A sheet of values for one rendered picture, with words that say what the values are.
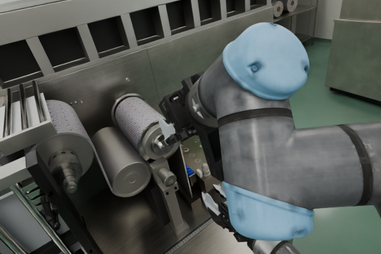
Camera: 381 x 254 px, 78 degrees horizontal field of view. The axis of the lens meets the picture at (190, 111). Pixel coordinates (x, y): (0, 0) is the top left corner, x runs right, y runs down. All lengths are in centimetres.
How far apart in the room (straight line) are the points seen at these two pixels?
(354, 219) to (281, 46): 199
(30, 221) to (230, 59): 51
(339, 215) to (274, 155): 195
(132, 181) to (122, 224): 30
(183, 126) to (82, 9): 61
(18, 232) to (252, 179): 51
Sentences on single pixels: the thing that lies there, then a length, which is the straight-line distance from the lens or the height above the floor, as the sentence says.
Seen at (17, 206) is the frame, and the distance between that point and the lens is 58.
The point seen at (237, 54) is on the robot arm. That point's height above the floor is 161.
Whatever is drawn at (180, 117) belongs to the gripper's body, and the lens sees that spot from 39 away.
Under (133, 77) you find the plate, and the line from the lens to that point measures 98.
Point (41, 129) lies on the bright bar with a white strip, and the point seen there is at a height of 145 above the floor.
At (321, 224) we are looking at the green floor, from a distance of 208.
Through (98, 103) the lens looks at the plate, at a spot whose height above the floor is 130.
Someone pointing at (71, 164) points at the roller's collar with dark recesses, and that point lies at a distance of 60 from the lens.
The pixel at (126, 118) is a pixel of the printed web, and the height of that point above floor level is 129.
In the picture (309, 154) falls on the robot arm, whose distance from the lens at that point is 23.
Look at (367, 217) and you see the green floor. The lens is 221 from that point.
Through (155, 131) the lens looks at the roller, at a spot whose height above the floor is 130.
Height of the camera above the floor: 169
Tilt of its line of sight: 31 degrees down
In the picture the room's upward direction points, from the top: 10 degrees counter-clockwise
